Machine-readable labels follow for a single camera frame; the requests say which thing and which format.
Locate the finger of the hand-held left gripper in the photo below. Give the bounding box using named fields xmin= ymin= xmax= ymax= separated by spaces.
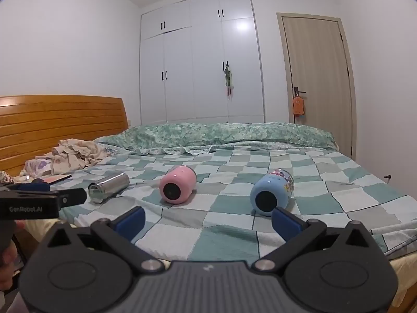
xmin=0 ymin=183 xmax=51 ymax=192
xmin=52 ymin=188 xmax=88 ymax=208

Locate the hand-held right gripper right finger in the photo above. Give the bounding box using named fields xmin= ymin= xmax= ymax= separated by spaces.
xmin=253 ymin=207 xmax=380 ymax=272

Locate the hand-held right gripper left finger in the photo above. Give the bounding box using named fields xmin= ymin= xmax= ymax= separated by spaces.
xmin=42 ymin=206 xmax=165 ymax=273

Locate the stainless steel cup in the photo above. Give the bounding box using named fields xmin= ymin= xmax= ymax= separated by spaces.
xmin=88 ymin=172 xmax=130 ymax=205

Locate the blue floral cup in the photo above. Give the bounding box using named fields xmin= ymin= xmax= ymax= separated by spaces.
xmin=250 ymin=168 xmax=295 ymax=216

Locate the pink cup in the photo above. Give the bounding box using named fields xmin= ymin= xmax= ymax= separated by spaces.
xmin=159 ymin=166 xmax=197 ymax=205

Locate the person's left hand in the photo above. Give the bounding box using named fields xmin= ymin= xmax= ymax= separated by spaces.
xmin=0 ymin=221 xmax=26 ymax=291

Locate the purple floral cloth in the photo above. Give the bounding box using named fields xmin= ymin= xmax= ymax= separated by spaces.
xmin=20 ymin=156 xmax=54 ymax=181

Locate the crumpled beige cloth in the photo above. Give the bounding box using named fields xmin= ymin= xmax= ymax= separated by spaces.
xmin=50 ymin=139 xmax=108 ymax=175

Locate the wooden headboard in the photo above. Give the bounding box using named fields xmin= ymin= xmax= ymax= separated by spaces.
xmin=0 ymin=95 xmax=128 ymax=177

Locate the green checked bed sheet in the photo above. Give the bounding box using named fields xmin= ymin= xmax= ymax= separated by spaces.
xmin=20 ymin=143 xmax=417 ymax=264

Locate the green floral quilt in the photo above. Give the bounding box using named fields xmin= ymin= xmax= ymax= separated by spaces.
xmin=93 ymin=122 xmax=338 ymax=155

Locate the yellow mattress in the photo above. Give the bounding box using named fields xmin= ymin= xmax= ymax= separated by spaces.
xmin=388 ymin=249 xmax=417 ymax=313

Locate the green hanging ornament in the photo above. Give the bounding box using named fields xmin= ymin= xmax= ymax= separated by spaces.
xmin=223 ymin=66 xmax=235 ymax=97

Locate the beige door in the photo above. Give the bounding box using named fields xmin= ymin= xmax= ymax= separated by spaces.
xmin=276 ymin=12 xmax=356 ymax=159

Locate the white wardrobe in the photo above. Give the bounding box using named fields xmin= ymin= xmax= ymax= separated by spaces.
xmin=139 ymin=0 xmax=265 ymax=125

